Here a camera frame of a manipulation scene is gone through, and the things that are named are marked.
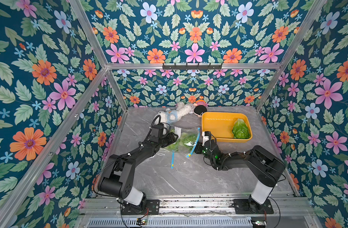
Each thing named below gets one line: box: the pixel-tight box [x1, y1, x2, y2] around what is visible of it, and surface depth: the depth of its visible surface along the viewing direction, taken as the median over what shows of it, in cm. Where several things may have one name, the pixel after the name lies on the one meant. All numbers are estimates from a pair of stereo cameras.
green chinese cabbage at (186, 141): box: [166, 132, 198, 153], surface depth 86 cm
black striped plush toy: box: [193, 95, 208, 118], surface depth 113 cm
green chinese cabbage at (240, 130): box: [232, 118, 251, 140], surface depth 98 cm
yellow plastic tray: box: [201, 111, 253, 141], surface depth 107 cm
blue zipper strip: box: [171, 150, 175, 170], surface depth 92 cm
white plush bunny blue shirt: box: [154, 101, 196, 125], surface depth 107 cm
